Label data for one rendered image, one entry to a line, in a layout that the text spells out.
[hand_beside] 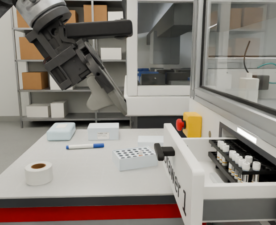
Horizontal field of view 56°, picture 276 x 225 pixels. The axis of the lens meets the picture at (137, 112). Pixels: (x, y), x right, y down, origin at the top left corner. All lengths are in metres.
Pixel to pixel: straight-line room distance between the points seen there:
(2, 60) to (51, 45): 4.64
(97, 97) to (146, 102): 0.86
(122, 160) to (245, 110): 0.39
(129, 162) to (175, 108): 0.61
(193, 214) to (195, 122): 0.46
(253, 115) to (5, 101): 4.87
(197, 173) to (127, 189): 0.33
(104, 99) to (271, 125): 0.28
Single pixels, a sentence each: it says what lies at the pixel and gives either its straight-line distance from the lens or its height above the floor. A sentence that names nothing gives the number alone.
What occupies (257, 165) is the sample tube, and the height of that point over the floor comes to 0.91.
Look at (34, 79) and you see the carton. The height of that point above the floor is 0.78.
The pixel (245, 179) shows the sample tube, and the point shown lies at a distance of 0.48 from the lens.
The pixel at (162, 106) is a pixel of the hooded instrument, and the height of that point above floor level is 0.85.
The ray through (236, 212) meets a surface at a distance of 0.45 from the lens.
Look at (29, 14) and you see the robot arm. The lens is 0.48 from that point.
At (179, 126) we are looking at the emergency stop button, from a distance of 0.84.
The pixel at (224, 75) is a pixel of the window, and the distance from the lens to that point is 0.71.
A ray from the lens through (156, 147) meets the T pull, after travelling 0.52.
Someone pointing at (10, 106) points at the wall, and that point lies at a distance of 5.16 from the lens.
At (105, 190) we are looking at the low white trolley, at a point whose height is 0.76.
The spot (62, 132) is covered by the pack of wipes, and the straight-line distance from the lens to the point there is 1.09.
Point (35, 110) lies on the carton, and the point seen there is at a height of 0.27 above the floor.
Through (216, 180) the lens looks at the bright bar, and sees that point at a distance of 0.55.
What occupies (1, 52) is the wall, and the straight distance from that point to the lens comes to 5.13.
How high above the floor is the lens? 1.08
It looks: 11 degrees down
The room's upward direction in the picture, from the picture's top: straight up
